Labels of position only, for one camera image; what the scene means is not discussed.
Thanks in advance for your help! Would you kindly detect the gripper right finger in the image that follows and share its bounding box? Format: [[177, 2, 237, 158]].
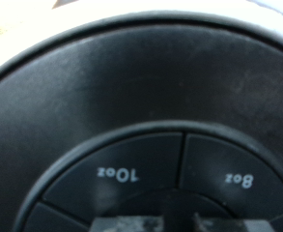
[[191, 212, 272, 232]]

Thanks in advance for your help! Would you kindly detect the black Keurig coffee machine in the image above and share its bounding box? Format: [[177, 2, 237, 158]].
[[0, 0, 283, 232]]

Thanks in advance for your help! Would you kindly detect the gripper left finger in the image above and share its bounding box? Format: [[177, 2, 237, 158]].
[[92, 215, 165, 232]]

